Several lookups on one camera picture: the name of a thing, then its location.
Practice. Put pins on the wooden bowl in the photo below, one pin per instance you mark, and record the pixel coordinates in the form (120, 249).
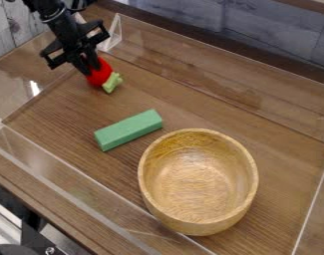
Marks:
(199, 180)

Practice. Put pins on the green foam block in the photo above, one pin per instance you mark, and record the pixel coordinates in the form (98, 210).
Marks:
(128, 129)

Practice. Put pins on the black mount bracket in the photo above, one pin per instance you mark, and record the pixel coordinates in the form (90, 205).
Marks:
(37, 242)

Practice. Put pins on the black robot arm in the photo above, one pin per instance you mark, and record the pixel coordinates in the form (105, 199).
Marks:
(51, 10)

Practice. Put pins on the clear acrylic enclosure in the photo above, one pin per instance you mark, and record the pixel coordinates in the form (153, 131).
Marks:
(201, 87)

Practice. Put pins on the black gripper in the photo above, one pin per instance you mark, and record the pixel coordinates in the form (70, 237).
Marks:
(74, 45)

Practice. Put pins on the red plush strawberry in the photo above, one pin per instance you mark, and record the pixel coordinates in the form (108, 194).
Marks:
(105, 78)

